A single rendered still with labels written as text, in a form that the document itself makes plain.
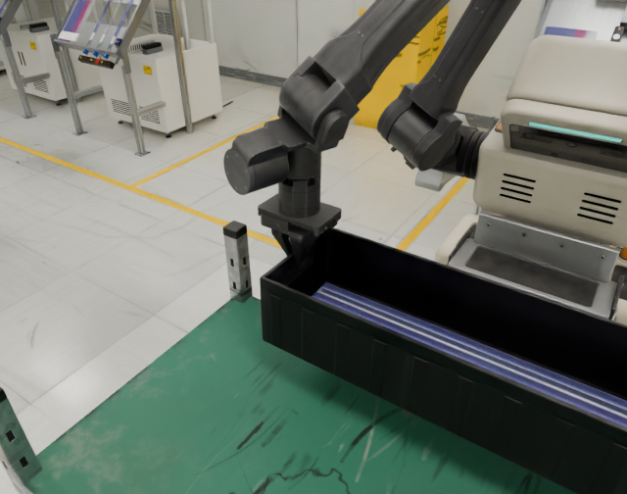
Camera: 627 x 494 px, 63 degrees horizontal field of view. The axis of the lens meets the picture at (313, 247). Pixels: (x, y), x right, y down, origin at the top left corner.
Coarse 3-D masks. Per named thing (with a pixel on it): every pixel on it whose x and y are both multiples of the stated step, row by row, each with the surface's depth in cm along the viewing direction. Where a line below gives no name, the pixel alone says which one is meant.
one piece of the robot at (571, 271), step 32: (480, 224) 90; (512, 224) 86; (480, 256) 89; (512, 256) 89; (544, 256) 86; (576, 256) 83; (608, 256) 80; (544, 288) 81; (576, 288) 81; (608, 288) 81
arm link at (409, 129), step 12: (420, 108) 81; (408, 120) 80; (420, 120) 80; (432, 120) 80; (396, 132) 81; (408, 132) 80; (420, 132) 79; (396, 144) 82; (408, 144) 80; (408, 156) 82
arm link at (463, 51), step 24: (480, 0) 69; (504, 0) 68; (480, 24) 70; (504, 24) 72; (456, 48) 73; (480, 48) 72; (432, 72) 76; (456, 72) 74; (408, 96) 81; (432, 96) 77; (456, 96) 77; (384, 120) 82; (456, 120) 77; (432, 144) 78
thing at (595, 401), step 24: (336, 288) 78; (360, 312) 73; (384, 312) 73; (432, 336) 69; (456, 336) 69; (480, 360) 65; (504, 360) 65; (528, 384) 62; (552, 384) 62; (576, 384) 62; (600, 408) 59; (624, 408) 59
